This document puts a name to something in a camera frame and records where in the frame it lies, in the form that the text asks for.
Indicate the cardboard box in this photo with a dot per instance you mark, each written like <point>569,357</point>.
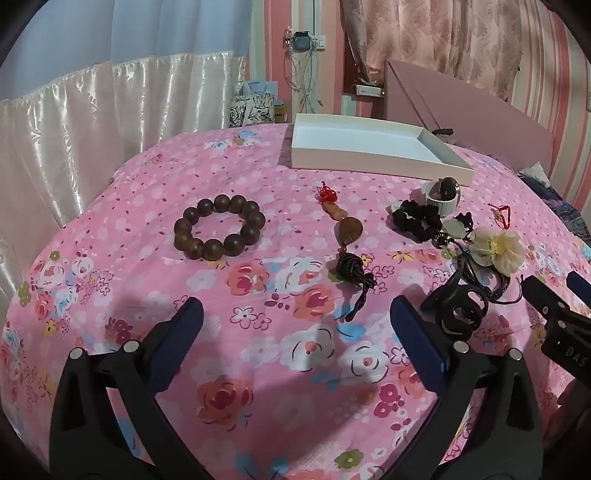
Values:
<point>282,110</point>

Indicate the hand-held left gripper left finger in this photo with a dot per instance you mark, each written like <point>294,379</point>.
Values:
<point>183,325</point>

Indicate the white power strip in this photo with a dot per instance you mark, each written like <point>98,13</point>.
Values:
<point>369,91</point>

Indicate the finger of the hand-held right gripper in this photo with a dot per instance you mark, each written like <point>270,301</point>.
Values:
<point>579,284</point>
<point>542,295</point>

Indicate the dark patterned blanket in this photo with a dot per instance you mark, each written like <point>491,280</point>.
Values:
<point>565,203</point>

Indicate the black scrunchie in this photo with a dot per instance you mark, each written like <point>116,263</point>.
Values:
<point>415,219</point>

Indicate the pink floral bedsheet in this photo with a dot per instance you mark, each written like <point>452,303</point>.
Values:
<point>258,350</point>

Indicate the white satin curtain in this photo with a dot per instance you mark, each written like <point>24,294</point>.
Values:
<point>92,129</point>

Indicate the white round jewelry holder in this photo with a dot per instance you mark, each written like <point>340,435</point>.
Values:
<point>445,201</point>

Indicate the pink headboard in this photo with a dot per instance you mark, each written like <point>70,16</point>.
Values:
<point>461,106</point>

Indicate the dark brown round bead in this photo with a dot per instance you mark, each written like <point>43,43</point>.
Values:
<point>447,187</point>

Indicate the brown disc tassel pendant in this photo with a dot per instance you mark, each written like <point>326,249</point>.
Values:
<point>349,235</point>

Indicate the white shallow box tray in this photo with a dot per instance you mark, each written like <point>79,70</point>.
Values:
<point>369,143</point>

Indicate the pink patterned curtain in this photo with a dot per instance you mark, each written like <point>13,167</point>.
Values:
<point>438,37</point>

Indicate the wall outlet with plugs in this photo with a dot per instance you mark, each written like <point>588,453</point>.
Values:
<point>304,40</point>

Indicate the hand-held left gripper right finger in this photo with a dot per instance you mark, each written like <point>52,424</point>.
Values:
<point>415,337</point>

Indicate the black white patterned bag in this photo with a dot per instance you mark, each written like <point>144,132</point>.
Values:
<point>251,110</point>

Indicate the sheer pale curtain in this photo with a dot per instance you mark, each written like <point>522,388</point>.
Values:
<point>115,27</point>

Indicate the light blue paper bag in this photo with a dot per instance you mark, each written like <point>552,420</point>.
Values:
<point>258,87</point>

